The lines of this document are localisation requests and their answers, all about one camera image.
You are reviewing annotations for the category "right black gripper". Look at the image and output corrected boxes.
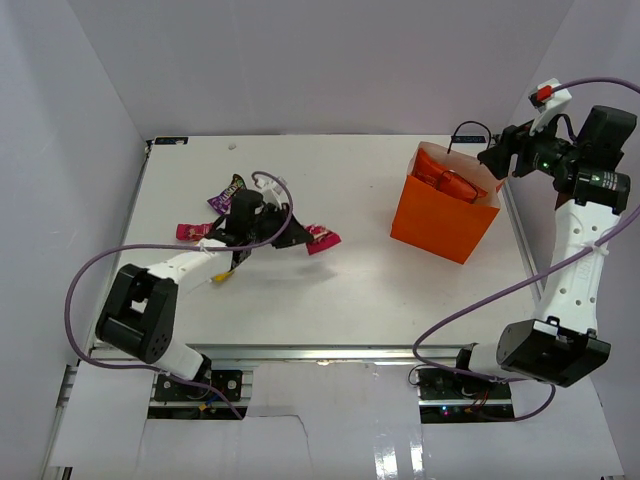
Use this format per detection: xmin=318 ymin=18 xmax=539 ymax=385
xmin=478 ymin=108 xmax=582 ymax=181

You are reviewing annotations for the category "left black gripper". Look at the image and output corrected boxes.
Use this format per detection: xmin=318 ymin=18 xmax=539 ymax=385
xmin=247 ymin=203 xmax=314 ymax=250

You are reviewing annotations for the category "pink candy packet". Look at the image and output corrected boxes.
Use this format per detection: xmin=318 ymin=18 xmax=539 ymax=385
xmin=175 ymin=223 xmax=213 ymax=242
xmin=305 ymin=225 xmax=341 ymax=255

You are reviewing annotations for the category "red chips bag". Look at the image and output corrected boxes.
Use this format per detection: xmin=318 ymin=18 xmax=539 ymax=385
xmin=411 ymin=149 xmax=488 ymax=204

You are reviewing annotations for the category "purple candy bar wrapper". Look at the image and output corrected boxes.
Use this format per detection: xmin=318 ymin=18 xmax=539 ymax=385
xmin=207 ymin=174 xmax=246 ymax=215

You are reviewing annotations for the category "orange paper bag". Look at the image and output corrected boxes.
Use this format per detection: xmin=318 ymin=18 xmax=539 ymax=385
xmin=390 ymin=141 xmax=504 ymax=264

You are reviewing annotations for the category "yellow snack packet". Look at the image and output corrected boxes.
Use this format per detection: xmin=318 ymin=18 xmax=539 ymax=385
xmin=213 ymin=270 xmax=234 ymax=283

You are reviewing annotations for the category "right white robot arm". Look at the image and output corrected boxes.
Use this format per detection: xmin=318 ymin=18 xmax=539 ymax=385
xmin=451 ymin=106 xmax=637 ymax=399

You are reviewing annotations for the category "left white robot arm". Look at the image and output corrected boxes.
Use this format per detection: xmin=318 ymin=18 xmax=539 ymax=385
xmin=96 ymin=190 xmax=313 ymax=399

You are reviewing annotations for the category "right blue table label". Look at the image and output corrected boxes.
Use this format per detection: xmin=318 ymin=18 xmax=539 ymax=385
xmin=451 ymin=135 xmax=487 ymax=144

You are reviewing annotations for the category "blue table label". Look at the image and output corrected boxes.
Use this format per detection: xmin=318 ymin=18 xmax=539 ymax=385
xmin=153 ymin=136 xmax=189 ymax=145
xmin=451 ymin=135 xmax=487 ymax=144

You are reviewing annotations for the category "left blue table label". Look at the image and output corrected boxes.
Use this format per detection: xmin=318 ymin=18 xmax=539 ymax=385
xmin=153 ymin=136 xmax=189 ymax=145

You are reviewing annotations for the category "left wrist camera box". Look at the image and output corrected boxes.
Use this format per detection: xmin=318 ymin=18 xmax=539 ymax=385
xmin=254 ymin=176 xmax=289 ymax=208

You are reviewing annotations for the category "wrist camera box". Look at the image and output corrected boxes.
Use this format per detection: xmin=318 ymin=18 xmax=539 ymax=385
xmin=528 ymin=78 xmax=572 ymax=136
xmin=254 ymin=176 xmax=289 ymax=208

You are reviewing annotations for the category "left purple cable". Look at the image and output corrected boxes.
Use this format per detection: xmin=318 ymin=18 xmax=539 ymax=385
xmin=64 ymin=171 xmax=295 ymax=372

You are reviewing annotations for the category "purple cable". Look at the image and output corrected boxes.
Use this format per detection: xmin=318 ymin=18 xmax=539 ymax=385
xmin=64 ymin=171 xmax=295 ymax=372
xmin=412 ymin=77 xmax=640 ymax=424

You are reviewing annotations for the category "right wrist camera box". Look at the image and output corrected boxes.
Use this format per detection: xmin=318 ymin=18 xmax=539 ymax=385
xmin=528 ymin=78 xmax=572 ymax=136

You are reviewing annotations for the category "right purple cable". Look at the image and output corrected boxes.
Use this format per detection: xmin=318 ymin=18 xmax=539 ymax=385
xmin=412 ymin=77 xmax=640 ymax=424

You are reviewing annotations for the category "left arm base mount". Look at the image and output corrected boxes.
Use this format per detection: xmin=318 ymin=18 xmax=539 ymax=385
xmin=151 ymin=369 xmax=244 ymax=411

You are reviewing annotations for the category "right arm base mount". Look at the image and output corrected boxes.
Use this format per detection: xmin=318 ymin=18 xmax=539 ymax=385
xmin=408 ymin=366 xmax=515 ymax=425

